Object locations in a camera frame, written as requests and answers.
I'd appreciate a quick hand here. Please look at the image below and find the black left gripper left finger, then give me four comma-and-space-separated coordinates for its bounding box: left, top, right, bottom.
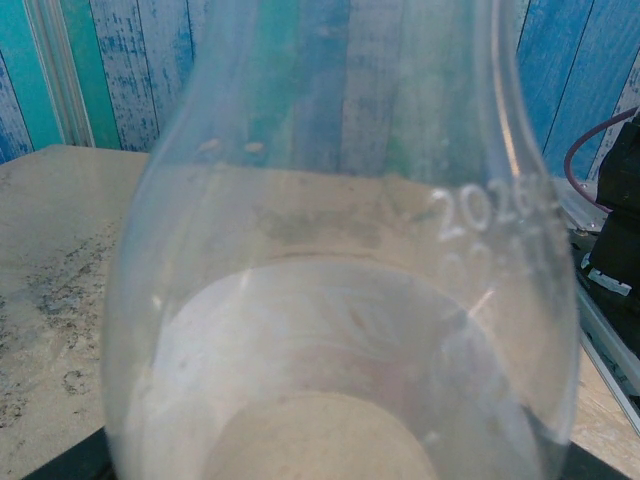
19, 424, 121, 480

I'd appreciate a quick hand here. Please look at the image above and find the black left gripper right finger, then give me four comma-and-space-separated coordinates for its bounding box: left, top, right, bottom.
562, 439, 629, 480

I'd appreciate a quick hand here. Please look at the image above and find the clear bottle with reddish label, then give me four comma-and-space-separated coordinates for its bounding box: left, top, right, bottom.
99, 0, 584, 480

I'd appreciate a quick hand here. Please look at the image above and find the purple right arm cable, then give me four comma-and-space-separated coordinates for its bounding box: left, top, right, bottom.
563, 105, 640, 214

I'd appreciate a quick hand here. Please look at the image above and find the aluminium corner post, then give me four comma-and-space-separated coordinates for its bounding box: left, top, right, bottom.
23, 0, 97, 150

